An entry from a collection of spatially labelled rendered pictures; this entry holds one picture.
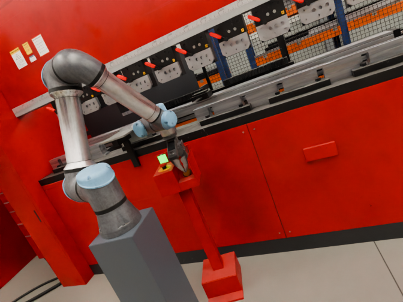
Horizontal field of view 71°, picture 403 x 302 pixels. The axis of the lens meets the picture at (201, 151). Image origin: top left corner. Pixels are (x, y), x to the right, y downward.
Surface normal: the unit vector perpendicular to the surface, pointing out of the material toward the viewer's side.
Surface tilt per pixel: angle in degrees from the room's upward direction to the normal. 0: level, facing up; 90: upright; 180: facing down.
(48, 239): 90
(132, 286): 90
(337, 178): 90
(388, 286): 0
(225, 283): 90
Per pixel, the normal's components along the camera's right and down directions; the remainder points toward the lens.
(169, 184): -0.06, 0.30
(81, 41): -0.27, 0.37
